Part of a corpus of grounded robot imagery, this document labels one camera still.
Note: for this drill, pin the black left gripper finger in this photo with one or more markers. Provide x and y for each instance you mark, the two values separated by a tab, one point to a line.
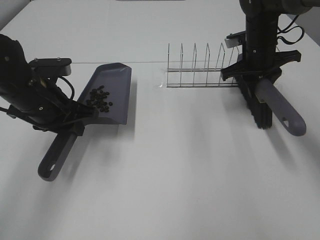
80	110
74	128

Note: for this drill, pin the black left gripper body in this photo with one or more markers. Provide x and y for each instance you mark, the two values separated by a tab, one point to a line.
45	106

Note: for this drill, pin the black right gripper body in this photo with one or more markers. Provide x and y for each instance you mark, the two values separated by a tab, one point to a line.
252	67

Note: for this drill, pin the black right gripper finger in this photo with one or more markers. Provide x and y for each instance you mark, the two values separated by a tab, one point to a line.
248	87
274	75

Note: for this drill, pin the pile of coffee beans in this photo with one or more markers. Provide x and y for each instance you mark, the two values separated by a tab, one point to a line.
99	98

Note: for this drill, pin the grey hand brush black bristles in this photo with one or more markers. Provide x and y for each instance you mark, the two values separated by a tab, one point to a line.
271	102

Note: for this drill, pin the grey plastic dustpan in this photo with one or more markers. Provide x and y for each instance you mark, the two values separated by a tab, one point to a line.
117	79

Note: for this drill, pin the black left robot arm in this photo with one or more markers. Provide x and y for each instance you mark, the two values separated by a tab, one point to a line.
14	68

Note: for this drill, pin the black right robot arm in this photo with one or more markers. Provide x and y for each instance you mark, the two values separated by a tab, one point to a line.
260	38

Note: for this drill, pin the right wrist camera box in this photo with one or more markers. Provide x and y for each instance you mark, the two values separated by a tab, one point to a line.
235	39

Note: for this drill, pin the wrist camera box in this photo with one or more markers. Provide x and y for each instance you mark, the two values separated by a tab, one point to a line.
235	39
51	67

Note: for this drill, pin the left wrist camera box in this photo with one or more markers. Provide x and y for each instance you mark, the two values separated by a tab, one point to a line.
51	67

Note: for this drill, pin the metal wire dish rack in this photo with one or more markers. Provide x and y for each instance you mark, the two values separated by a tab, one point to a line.
203	70

